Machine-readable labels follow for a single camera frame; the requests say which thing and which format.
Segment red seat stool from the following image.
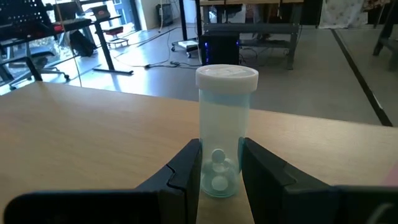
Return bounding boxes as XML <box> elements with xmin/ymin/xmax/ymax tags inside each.
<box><xmin>104</xmin><ymin>26</ymin><xmax>130</xmax><ymax>47</ymax></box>

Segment black backpack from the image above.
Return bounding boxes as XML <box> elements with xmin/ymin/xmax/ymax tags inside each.
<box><xmin>68</xmin><ymin>29</ymin><xmax>97</xmax><ymax>58</ymax></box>

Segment black office chair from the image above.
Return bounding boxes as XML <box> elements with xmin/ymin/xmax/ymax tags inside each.
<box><xmin>0</xmin><ymin>46</ymin><xmax>71</xmax><ymax>91</ymax></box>

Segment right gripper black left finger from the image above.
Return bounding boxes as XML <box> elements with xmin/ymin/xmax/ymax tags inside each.
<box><xmin>135</xmin><ymin>138</ymin><xmax>203</xmax><ymax>224</ymax></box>

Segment teal pill bottle white cap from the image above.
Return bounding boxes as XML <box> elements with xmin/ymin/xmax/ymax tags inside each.
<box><xmin>195</xmin><ymin>63</ymin><xmax>259</xmax><ymax>198</ymax></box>

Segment black standing desk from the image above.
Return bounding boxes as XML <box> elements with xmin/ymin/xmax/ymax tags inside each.
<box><xmin>52</xmin><ymin>2</ymin><xmax>134</xmax><ymax>75</ymax></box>

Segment black perforated panel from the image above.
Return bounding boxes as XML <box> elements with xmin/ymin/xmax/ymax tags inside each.
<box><xmin>0</xmin><ymin>0</ymin><xmax>53</xmax><ymax>38</ymax></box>

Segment wooden shelf black metal legs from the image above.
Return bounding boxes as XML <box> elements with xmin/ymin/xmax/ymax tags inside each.
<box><xmin>0</xmin><ymin>81</ymin><xmax>398</xmax><ymax>224</ymax></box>

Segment black table leg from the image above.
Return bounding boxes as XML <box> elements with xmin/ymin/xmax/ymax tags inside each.
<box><xmin>373</xmin><ymin>0</ymin><xmax>398</xmax><ymax>57</ymax></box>

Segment black computer tower blue lights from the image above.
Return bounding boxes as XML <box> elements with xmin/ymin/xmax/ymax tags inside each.
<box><xmin>198</xmin><ymin>30</ymin><xmax>241</xmax><ymax>67</ymax></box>

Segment black monitor red logo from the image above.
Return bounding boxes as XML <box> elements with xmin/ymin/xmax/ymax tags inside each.
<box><xmin>91</xmin><ymin>4</ymin><xmax>111</xmax><ymax>21</ymax></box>

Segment white wheeled dolly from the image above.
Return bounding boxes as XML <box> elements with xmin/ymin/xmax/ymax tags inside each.
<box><xmin>171</xmin><ymin>39</ymin><xmax>200</xmax><ymax>58</ymax></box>

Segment grey metal workbench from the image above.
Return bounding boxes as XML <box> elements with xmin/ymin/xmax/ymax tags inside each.
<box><xmin>198</xmin><ymin>0</ymin><xmax>304</xmax><ymax>71</ymax></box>

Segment white patterned hanging cloth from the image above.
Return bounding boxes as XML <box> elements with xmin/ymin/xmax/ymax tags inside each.
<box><xmin>318</xmin><ymin>0</ymin><xmax>369</xmax><ymax>29</ymax></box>

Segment black floor cable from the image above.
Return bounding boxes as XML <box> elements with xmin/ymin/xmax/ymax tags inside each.
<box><xmin>114</xmin><ymin>58</ymin><xmax>203</xmax><ymax>70</ymax></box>

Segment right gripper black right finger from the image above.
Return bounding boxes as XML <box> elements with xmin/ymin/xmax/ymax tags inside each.
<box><xmin>241</xmin><ymin>136</ymin><xmax>338</xmax><ymax>224</ymax></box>

